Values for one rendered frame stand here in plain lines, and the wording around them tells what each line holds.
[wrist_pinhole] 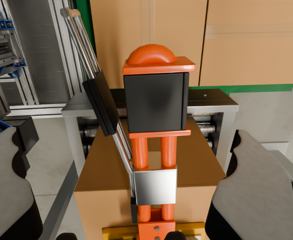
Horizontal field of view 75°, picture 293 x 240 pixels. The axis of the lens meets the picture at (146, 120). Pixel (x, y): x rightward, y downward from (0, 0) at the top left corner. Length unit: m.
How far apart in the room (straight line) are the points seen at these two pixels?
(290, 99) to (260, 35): 0.98
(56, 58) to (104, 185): 0.83
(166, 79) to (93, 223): 0.50
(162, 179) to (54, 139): 1.45
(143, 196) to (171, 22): 0.61
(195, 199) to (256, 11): 0.66
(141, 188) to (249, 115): 1.44
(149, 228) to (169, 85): 0.25
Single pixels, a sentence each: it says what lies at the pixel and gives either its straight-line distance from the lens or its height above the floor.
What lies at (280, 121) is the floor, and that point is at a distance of 1.83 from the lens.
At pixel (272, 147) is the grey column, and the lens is 1.93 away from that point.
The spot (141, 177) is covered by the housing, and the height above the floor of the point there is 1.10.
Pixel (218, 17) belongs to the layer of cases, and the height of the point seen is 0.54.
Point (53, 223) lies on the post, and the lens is 1.15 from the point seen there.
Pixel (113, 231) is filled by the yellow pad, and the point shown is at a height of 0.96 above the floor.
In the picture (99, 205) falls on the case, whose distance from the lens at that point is 0.56.
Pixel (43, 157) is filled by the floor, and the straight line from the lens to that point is 1.83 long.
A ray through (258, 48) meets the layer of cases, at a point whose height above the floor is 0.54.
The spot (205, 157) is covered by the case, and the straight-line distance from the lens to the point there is 0.62.
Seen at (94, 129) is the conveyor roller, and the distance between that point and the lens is 0.90.
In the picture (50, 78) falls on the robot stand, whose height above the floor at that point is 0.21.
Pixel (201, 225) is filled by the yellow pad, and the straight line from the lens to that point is 0.63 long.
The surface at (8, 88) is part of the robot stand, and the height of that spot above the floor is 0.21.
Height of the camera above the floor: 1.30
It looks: 63 degrees down
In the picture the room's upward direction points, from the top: 176 degrees clockwise
